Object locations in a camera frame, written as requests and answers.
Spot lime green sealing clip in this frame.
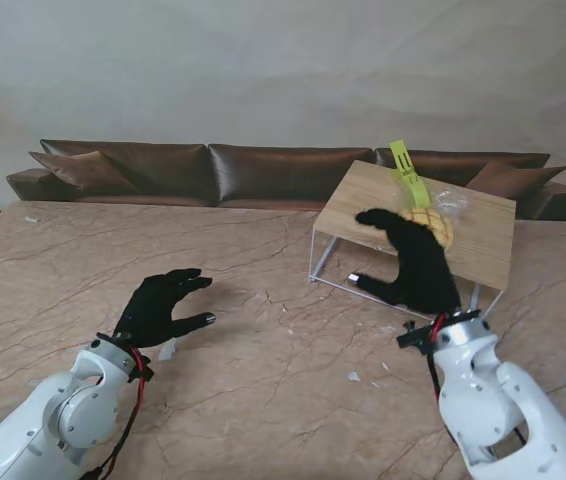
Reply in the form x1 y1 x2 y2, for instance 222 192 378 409
389 139 434 207

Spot clear plastic bread bag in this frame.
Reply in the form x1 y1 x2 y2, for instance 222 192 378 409
390 174 469 254

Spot golden melon bread bun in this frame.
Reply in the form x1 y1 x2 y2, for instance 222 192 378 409
397 205 455 251

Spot long brown leather sofa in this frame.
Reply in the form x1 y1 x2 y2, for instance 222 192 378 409
6 139 566 221

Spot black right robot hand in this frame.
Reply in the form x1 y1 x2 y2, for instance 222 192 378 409
347 208 462 315

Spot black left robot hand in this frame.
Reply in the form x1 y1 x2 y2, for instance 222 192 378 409
114 268 218 350

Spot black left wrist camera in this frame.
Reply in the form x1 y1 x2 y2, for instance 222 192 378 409
135 355 158 382

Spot brown leather cushion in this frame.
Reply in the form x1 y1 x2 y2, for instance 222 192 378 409
466 160 566 201
28 151 139 197

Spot red left arm cable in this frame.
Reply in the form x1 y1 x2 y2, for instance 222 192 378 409
80 347 147 480

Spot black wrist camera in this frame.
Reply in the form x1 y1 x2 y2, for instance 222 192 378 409
395 322 437 351
135 355 158 382

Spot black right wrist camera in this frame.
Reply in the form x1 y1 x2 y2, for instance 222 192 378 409
395 322 437 351

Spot wooden table white metal frame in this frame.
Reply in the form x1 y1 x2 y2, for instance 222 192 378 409
307 159 518 342

